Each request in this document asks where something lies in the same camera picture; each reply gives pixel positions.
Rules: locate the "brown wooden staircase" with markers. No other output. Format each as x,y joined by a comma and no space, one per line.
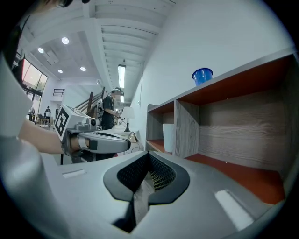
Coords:
90,100

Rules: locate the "person's left forearm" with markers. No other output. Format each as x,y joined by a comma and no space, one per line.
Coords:
39,137

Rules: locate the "grey wall conduit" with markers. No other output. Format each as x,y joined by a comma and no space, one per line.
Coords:
140,84

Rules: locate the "black balcony railing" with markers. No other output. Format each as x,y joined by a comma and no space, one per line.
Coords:
59,92

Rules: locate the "person's black shirt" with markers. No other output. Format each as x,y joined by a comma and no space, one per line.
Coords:
14,53

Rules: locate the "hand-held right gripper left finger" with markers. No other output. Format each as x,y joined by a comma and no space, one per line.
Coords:
93,198

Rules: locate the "grey wooden desk with hutch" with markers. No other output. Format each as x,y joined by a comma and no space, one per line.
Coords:
141,205

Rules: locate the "long ceiling light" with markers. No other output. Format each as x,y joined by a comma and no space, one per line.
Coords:
121,77

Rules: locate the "blue plastic cup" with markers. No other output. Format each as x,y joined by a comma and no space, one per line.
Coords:
202,77

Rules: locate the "large glass window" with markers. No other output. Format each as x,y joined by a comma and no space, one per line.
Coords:
35,77

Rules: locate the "white round table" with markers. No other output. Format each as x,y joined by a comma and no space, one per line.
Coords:
121,130

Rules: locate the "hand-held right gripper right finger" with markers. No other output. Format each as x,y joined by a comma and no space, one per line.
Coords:
198,210

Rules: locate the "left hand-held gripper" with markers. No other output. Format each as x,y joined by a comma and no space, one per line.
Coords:
61,121

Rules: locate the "grey wooden shelf unit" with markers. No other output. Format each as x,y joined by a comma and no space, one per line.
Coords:
233,130

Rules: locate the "teal striped cup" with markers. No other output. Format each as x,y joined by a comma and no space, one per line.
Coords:
168,137

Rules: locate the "person's left hand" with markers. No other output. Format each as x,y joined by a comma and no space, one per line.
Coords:
79,145

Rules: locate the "white shade table lamp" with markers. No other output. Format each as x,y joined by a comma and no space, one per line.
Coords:
128,113

